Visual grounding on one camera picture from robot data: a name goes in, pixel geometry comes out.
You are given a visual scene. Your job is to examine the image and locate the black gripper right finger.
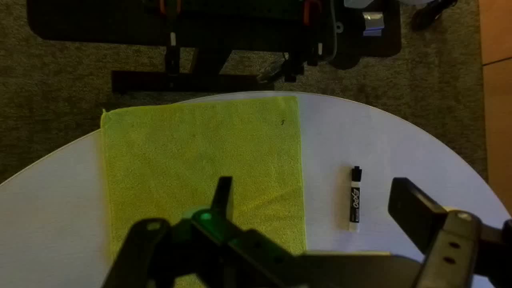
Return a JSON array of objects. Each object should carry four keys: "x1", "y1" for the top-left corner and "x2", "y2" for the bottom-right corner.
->
[{"x1": 387, "y1": 176, "x2": 512, "y2": 288}]

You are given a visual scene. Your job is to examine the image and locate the yellow microfiber cloth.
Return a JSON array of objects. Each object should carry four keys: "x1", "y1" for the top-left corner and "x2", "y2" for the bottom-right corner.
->
[{"x1": 99, "y1": 95, "x2": 308, "y2": 259}]

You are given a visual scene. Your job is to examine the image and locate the black Expo marker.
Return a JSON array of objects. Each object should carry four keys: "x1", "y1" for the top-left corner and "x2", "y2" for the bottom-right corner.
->
[{"x1": 347, "y1": 165, "x2": 364, "y2": 232}]

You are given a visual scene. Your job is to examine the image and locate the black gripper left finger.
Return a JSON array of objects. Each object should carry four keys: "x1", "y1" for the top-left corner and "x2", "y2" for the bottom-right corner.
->
[{"x1": 100, "y1": 175, "x2": 300, "y2": 288}]

